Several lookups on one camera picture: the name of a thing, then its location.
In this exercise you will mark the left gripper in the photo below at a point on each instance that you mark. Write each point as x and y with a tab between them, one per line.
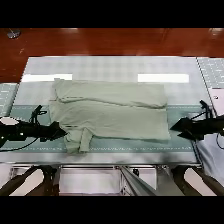
51	131

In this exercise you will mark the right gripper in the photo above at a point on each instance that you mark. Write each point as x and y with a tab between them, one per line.
199	128

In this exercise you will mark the pale green T-shirt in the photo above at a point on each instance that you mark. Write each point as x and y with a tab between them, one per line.
113	113

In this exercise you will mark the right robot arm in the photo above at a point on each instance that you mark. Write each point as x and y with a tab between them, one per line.
213	126

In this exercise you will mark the light blue garment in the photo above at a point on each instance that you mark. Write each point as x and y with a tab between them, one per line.
213	160

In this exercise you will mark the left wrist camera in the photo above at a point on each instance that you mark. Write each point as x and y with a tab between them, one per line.
36	113

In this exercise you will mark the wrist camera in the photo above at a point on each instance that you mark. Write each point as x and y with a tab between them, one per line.
206	107
36	113

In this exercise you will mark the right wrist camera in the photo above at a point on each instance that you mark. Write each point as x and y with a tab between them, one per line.
206	107

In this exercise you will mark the silver frame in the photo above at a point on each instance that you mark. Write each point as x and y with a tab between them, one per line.
140	181

